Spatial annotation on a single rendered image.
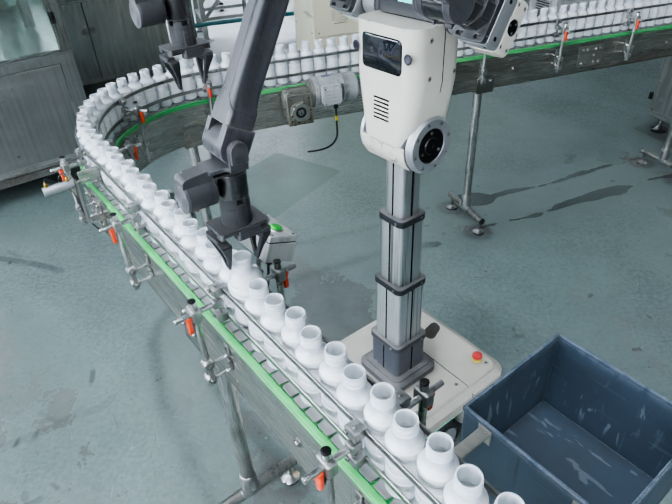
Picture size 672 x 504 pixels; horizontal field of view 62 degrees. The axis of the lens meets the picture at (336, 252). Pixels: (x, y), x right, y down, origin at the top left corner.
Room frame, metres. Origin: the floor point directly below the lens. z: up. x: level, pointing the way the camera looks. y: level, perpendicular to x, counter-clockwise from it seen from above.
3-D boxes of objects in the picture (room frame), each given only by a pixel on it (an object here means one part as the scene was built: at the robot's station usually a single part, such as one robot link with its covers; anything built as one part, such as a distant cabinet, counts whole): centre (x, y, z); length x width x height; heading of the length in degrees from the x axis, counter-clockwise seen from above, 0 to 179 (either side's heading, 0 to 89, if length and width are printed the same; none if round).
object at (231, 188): (0.89, 0.19, 1.36); 0.07 x 0.06 x 0.07; 126
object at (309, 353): (0.70, 0.05, 1.08); 0.06 x 0.06 x 0.17
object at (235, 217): (0.89, 0.18, 1.29); 0.10 x 0.07 x 0.07; 126
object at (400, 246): (1.45, -0.21, 0.74); 0.11 x 0.11 x 0.40; 36
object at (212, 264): (0.98, 0.26, 1.08); 0.06 x 0.06 x 0.17
